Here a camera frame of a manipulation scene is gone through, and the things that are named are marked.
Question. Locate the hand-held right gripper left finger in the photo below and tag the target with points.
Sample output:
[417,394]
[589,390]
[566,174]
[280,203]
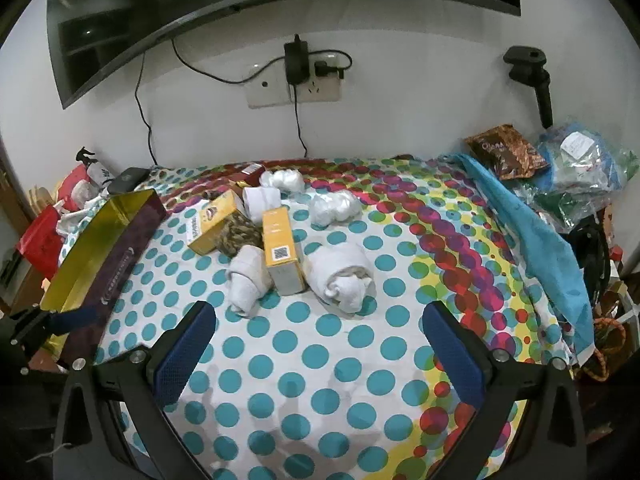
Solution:
[185,355]

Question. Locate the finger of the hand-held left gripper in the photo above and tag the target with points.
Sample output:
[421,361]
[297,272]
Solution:
[70,321]

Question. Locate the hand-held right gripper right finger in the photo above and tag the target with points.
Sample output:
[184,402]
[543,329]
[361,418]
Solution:
[452,355]

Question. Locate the gold tin box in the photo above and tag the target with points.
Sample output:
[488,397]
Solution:
[85,250]

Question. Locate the white sock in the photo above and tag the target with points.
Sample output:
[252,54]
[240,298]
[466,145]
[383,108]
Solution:
[260,200]
[247,275]

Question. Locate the yellow box with square code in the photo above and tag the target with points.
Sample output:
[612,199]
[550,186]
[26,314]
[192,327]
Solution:
[280,240]

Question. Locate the red bag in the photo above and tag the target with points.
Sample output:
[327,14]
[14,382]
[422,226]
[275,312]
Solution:
[40,240]

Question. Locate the white crumpled cloth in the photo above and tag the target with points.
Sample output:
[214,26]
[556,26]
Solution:
[75,216]

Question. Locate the polka-dot bedsheet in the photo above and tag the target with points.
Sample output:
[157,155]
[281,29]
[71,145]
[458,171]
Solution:
[300,385]

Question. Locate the brown braided bundle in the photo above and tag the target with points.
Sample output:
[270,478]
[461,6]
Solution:
[237,235]

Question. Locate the yellow box with logo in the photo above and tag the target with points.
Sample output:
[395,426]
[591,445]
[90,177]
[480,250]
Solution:
[210,225]

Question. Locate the pink packet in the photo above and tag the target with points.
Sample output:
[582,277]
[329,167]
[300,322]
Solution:
[75,185]

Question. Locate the blue cloth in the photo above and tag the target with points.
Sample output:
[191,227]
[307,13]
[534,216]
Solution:
[530,235]

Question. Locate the large white rolled towel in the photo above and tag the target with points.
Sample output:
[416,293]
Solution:
[340,265]

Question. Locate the flat black device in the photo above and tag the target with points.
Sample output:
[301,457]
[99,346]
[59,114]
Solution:
[127,180]

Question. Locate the orange woven basket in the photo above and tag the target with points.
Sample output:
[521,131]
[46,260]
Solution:
[605,355]

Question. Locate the spray bottle with black trigger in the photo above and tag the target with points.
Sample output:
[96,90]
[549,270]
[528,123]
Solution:
[97,170]

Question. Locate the black bag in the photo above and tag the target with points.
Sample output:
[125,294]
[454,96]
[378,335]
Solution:
[592,255]

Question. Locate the green plastic bag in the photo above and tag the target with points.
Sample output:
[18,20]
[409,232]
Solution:
[555,205]

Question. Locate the crumpled white plastic wad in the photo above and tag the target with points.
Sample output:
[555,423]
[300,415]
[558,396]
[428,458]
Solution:
[332,207]
[282,180]

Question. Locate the brown snack packet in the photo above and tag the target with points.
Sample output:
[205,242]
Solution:
[505,152]

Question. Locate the clear plastic bag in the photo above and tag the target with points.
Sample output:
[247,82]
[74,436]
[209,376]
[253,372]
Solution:
[585,160]

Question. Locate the black handheld scanner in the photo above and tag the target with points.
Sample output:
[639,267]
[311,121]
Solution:
[542,95]

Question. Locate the black power adapter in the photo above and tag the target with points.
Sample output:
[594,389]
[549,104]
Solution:
[297,62]

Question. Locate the black plug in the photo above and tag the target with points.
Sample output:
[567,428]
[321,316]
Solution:
[322,66]

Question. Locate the white wall socket plate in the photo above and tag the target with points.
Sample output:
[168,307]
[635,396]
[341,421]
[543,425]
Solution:
[267,87]

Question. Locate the wall-mounted black television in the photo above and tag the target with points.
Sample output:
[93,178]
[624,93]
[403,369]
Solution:
[150,5]

